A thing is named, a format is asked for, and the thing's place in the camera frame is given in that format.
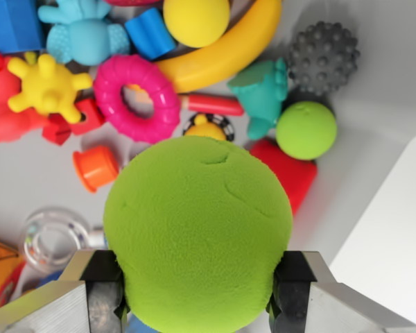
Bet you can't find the orange fabric block, triangle print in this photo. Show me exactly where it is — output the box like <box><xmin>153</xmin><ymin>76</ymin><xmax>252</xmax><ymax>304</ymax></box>
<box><xmin>0</xmin><ymin>235</ymin><xmax>27</xmax><ymax>313</ymax></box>

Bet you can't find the black white checkered toy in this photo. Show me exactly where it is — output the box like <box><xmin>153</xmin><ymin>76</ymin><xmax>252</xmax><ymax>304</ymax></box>
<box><xmin>182</xmin><ymin>112</ymin><xmax>236</xmax><ymax>142</ymax></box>

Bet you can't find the coral red rubber animal toy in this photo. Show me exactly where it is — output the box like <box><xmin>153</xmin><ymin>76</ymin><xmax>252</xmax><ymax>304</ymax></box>
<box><xmin>0</xmin><ymin>51</ymin><xmax>53</xmax><ymax>146</ymax></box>

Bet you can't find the yellow knobbed rubber toy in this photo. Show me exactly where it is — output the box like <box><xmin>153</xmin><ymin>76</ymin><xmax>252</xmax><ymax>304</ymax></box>
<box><xmin>7</xmin><ymin>51</ymin><xmax>94</xmax><ymax>125</ymax></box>

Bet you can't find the yellow plastic banana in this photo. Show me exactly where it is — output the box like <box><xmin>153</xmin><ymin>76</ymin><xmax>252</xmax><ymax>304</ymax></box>
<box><xmin>155</xmin><ymin>0</ymin><xmax>284</xmax><ymax>94</ymax></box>

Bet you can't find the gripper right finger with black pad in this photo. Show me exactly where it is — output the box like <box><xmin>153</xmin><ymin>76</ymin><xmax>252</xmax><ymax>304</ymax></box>
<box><xmin>267</xmin><ymin>250</ymin><xmax>416</xmax><ymax>333</ymax></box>

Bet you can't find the red wooden stick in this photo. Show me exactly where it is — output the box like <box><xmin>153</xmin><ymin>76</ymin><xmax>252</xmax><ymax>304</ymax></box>
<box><xmin>180</xmin><ymin>93</ymin><xmax>245</xmax><ymax>117</ymax></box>

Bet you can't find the orange plastic cup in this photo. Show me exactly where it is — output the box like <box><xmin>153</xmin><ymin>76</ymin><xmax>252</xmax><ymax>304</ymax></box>
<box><xmin>72</xmin><ymin>145</ymin><xmax>121</xmax><ymax>194</ymax></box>

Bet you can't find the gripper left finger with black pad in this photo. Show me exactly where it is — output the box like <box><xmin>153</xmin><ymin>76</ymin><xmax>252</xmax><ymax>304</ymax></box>
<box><xmin>0</xmin><ymin>249</ymin><xmax>131</xmax><ymax>333</ymax></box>

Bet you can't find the red wooden block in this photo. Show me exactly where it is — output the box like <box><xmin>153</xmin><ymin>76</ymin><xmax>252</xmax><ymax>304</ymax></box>
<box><xmin>43</xmin><ymin>114</ymin><xmax>72</xmax><ymax>146</ymax></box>
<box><xmin>71</xmin><ymin>98</ymin><xmax>106</xmax><ymax>136</ymax></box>

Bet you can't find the pink ribbed plastic ring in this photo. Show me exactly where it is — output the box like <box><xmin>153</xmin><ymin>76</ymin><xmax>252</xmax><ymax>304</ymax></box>
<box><xmin>92</xmin><ymin>54</ymin><xmax>181</xmax><ymax>144</ymax></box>

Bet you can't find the teal rubber animal toy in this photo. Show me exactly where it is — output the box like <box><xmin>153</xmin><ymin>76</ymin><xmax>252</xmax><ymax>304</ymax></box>
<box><xmin>227</xmin><ymin>57</ymin><xmax>289</xmax><ymax>141</ymax></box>

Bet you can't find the green foam ball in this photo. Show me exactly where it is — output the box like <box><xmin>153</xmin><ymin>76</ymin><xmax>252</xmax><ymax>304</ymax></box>
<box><xmin>276</xmin><ymin>101</ymin><xmax>338</xmax><ymax>161</ymax></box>
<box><xmin>103</xmin><ymin>135</ymin><xmax>294</xmax><ymax>333</ymax></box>

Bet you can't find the yellow foam ball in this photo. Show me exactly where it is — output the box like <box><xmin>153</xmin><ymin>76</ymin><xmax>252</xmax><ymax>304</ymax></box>
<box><xmin>162</xmin><ymin>0</ymin><xmax>232</xmax><ymax>49</ymax></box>

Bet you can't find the grey knobbed ball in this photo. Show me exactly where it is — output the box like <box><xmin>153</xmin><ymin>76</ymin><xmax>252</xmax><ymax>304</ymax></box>
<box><xmin>287</xmin><ymin>21</ymin><xmax>361</xmax><ymax>96</ymax></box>

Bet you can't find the clear plastic rattle ring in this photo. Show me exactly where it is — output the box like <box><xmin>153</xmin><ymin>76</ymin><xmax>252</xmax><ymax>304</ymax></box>
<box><xmin>19</xmin><ymin>207</ymin><xmax>91</xmax><ymax>277</ymax></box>

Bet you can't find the blue cylinder block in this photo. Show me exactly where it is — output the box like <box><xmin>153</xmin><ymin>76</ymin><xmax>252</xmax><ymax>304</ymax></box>
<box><xmin>124</xmin><ymin>7</ymin><xmax>177</xmax><ymax>60</ymax></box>

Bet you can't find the blue foam block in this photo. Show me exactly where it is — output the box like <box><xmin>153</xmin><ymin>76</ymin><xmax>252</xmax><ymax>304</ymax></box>
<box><xmin>0</xmin><ymin>0</ymin><xmax>46</xmax><ymax>55</ymax></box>

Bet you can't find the light blue rubber toy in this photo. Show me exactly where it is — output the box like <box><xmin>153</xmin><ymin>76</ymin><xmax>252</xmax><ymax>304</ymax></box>
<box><xmin>37</xmin><ymin>0</ymin><xmax>131</xmax><ymax>66</ymax></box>

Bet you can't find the white plastic bin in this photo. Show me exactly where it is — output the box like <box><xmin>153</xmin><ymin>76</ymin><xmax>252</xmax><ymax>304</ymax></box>
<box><xmin>0</xmin><ymin>0</ymin><xmax>416</xmax><ymax>333</ymax></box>

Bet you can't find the red fabric cube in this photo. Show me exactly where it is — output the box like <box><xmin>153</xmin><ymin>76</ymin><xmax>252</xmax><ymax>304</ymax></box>
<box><xmin>249</xmin><ymin>138</ymin><xmax>318</xmax><ymax>216</ymax></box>

